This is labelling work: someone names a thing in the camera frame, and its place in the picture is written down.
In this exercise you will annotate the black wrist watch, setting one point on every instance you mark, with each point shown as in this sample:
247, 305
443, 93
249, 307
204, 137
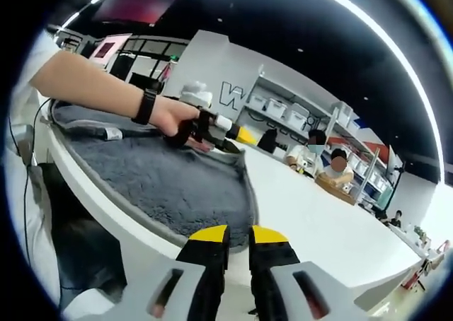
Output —
144, 107

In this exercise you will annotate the person's left hand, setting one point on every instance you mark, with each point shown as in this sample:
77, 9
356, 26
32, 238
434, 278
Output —
170, 114

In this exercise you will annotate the operator in white shirt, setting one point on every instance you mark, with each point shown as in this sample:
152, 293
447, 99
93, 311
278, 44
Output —
40, 250

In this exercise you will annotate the long ceiling light strip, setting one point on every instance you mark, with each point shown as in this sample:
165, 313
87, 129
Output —
400, 59

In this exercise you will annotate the wooden tray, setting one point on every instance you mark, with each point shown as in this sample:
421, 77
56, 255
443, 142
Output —
336, 190

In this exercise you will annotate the grey towel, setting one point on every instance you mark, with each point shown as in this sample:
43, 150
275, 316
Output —
159, 183

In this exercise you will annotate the black bag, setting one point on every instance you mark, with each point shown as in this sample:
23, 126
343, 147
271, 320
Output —
268, 140

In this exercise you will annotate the grey metal storage shelf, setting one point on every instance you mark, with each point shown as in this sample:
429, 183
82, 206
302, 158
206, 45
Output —
368, 165

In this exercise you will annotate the person's dark trousers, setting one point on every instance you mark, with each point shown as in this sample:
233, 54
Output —
81, 236

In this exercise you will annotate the large red wall screen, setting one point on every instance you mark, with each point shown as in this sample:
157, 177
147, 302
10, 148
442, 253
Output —
141, 3

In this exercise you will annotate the black tripod stand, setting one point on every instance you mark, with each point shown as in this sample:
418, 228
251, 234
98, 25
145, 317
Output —
394, 186

